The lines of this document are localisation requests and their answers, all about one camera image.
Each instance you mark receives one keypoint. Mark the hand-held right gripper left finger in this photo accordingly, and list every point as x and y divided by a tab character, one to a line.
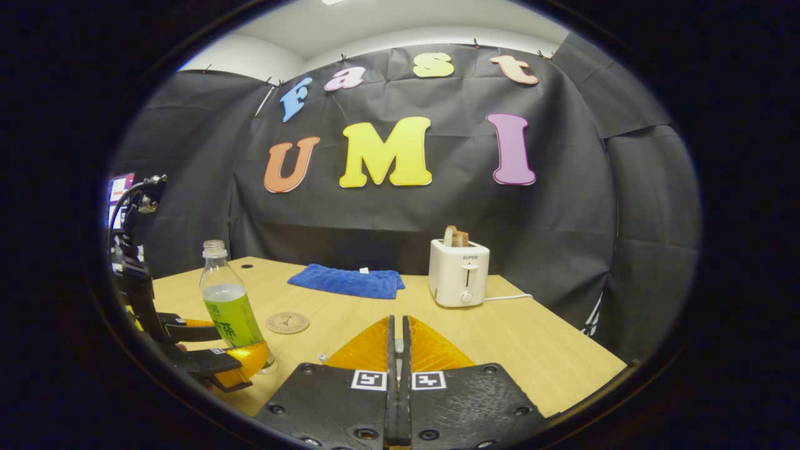
331	406

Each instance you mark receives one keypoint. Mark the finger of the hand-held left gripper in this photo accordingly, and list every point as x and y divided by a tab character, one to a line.
212	361
187	331

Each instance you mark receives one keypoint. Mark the computer monitor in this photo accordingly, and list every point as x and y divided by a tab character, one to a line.
117	194

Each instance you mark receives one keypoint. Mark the white toaster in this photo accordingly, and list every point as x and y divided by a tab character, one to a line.
456	275

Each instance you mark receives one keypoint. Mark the blue towel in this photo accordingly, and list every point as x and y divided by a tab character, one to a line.
347	281

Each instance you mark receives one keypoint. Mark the black backdrop cloth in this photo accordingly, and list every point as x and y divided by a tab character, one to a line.
550	219

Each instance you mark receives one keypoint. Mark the clear green-label water bottle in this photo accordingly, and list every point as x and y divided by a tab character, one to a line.
231	312

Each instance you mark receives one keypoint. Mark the round wooden coaster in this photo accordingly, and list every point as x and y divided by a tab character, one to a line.
287	322

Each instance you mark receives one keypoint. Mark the toast slices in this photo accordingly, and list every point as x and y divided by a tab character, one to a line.
456	236

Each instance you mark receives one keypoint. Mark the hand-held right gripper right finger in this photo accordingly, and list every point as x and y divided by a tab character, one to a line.
469	406

